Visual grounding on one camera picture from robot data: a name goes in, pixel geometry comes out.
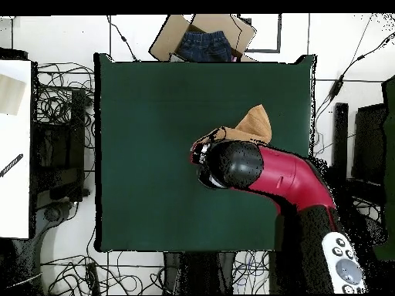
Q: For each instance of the tan terry towel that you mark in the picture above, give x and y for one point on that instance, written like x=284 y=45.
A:
x=256 y=126

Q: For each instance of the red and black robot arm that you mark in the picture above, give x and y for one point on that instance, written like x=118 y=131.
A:
x=284 y=175

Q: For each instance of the black flat panel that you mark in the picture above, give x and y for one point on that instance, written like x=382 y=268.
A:
x=368 y=145

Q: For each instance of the dark green table cloth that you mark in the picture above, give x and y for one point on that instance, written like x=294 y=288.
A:
x=154 y=154

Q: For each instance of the blue denim jeans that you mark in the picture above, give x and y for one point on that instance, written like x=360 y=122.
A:
x=203 y=46

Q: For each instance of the brown cardboard box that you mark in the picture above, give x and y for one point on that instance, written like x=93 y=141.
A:
x=166 y=40

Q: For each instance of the black equipment rack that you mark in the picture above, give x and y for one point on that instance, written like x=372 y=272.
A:
x=58 y=148

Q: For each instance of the black upright bar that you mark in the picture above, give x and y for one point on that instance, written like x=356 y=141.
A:
x=341 y=138

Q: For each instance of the black striped strip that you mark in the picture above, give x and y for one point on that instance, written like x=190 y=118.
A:
x=11 y=165

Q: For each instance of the white table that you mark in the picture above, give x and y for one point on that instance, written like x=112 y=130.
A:
x=15 y=200

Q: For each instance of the beige block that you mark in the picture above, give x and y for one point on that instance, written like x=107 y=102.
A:
x=10 y=94

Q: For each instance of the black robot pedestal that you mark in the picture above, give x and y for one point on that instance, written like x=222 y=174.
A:
x=197 y=274

